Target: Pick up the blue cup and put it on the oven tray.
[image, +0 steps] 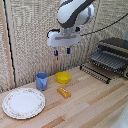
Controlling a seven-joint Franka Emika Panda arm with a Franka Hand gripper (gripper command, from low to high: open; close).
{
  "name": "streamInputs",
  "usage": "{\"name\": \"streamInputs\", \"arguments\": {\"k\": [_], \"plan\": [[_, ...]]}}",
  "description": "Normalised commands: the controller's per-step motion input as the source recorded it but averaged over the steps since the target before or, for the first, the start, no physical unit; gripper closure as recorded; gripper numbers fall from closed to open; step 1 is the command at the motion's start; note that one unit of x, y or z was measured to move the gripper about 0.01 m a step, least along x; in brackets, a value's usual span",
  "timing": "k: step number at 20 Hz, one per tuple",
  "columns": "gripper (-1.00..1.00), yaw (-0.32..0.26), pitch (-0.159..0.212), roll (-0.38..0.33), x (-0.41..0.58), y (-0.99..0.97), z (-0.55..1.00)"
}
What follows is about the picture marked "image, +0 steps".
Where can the white plate with floral rim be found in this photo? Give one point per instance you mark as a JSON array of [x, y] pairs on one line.
[[23, 103]]

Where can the orange rectangular block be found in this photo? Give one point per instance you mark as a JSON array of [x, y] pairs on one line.
[[63, 92]]

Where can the blue plastic cup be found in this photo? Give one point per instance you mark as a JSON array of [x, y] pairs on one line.
[[41, 81]]

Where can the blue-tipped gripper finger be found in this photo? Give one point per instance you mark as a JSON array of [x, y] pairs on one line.
[[56, 52], [68, 50]]

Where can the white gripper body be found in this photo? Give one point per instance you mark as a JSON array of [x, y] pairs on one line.
[[63, 38]]

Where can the black dish rack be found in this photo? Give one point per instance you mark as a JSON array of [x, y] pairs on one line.
[[113, 55]]

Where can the yellow plastic bowl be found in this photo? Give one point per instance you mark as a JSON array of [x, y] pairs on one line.
[[63, 77]]

